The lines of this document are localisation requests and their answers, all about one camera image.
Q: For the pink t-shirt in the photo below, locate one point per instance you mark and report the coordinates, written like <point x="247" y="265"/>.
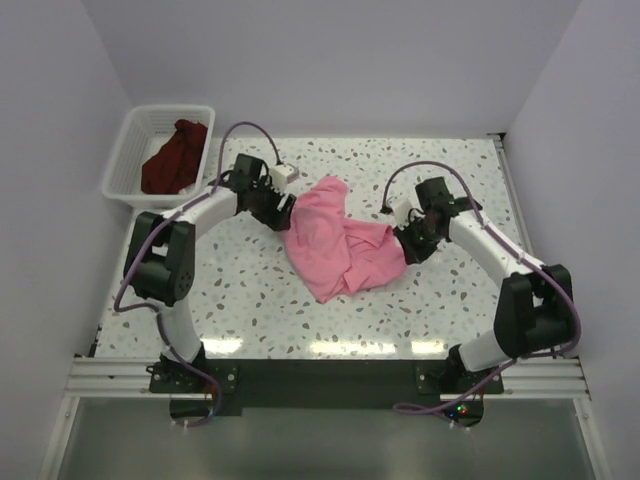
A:
<point x="334" y="254"/>

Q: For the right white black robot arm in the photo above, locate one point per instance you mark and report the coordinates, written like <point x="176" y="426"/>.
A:
<point x="461" y="221"/>

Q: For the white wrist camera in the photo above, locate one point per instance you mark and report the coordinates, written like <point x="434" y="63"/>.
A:
<point x="401" y="209"/>
<point x="282" y="175"/>

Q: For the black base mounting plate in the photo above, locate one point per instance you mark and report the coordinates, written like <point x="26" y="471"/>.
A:
<point x="228" y="387"/>

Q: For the aluminium rail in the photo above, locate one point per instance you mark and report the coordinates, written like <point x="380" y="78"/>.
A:
<point x="515" y="200"/>
<point x="541" y="378"/>

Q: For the aluminium right side rail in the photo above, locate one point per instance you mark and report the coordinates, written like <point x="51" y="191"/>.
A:
<point x="515" y="200"/>

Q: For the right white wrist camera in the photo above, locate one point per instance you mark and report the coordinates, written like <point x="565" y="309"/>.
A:
<point x="401" y="209"/>

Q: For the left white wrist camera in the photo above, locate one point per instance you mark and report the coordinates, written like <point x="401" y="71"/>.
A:
<point x="282" y="175"/>

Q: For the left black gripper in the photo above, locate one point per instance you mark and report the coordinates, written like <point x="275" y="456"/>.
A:
<point x="277" y="220"/>

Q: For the white plastic laundry basket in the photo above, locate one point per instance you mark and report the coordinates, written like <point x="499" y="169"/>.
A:
<point x="145" y="130"/>

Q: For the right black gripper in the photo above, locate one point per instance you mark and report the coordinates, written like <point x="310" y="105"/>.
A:
<point x="414" y="255"/>

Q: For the dark red t-shirt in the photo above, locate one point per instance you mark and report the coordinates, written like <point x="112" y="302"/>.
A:
<point x="175" y="166"/>

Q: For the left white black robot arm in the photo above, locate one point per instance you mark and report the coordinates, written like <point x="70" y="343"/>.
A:
<point x="160" y="265"/>

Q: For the aluminium front rail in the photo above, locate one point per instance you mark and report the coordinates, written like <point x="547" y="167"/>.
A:
<point x="541" y="378"/>

